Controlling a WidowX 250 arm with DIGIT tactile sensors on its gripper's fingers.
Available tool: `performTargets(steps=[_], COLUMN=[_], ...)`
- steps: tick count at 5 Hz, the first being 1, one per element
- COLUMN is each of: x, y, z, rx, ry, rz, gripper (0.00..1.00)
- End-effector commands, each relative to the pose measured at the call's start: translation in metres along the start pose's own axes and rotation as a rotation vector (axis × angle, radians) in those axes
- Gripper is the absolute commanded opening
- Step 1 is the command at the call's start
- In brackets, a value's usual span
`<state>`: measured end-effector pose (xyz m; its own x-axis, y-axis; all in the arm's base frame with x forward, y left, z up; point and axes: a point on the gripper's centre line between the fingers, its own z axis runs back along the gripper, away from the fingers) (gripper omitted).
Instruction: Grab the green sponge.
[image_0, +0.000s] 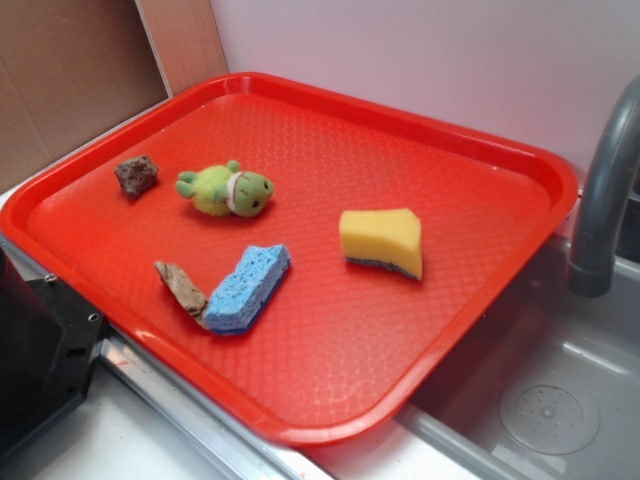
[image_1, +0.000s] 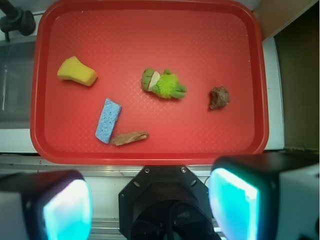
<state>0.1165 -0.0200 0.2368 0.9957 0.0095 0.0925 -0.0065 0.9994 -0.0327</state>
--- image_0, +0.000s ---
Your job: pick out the grey faucet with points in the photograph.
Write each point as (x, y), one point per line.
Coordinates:
(607, 223)

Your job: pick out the grey sink basin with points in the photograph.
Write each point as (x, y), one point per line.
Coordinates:
(537, 328)

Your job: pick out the red plastic tray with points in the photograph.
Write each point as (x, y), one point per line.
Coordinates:
(341, 345)

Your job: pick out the sink drain cover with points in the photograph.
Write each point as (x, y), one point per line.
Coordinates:
(549, 417)

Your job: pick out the green plush frog toy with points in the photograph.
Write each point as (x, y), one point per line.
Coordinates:
(223, 190)

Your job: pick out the brown rock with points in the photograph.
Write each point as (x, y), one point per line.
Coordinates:
(136, 175)

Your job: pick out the blue sponge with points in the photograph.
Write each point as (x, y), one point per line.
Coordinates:
(237, 302)

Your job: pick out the brown cardboard panel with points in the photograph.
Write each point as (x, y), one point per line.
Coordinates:
(72, 70)

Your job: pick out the yellow sponge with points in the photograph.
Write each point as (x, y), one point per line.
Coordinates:
(390, 239)

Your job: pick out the brown wood piece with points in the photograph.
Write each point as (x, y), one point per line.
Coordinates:
(184, 290)

